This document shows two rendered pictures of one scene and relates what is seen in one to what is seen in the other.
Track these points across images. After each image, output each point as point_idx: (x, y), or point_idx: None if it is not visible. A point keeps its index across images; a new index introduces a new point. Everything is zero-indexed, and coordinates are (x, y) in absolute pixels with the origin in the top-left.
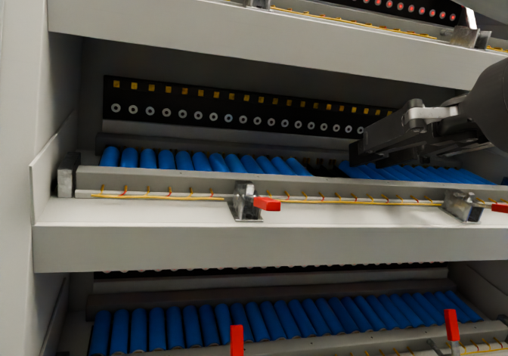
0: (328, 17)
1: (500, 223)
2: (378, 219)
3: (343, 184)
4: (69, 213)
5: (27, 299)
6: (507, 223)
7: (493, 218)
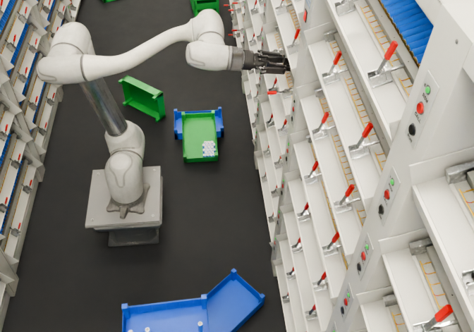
0: (293, 20)
1: (286, 104)
2: (280, 77)
3: None
4: (270, 35)
5: (265, 45)
6: (286, 106)
7: (289, 103)
